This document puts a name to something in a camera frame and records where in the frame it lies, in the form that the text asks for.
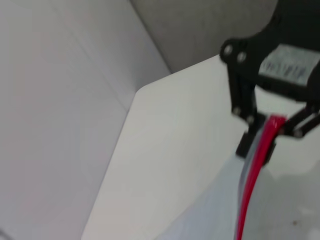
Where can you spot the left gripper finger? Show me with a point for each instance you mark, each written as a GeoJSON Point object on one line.
{"type": "Point", "coordinates": [243, 100]}
{"type": "Point", "coordinates": [300, 125]}

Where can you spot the clear document bag red zipper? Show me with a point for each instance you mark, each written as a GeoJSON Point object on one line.
{"type": "Point", "coordinates": [252, 175]}

